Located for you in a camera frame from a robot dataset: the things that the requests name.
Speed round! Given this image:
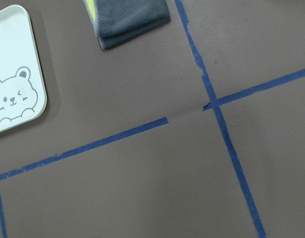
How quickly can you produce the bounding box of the grey folded cloth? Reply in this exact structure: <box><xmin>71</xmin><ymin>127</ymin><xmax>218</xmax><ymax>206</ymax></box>
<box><xmin>84</xmin><ymin>0</ymin><xmax>171</xmax><ymax>49</ymax></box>

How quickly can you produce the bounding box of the white bear serving tray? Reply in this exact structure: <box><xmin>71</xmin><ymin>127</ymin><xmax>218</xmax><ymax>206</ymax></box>
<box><xmin>0</xmin><ymin>4</ymin><xmax>47</xmax><ymax>132</ymax></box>

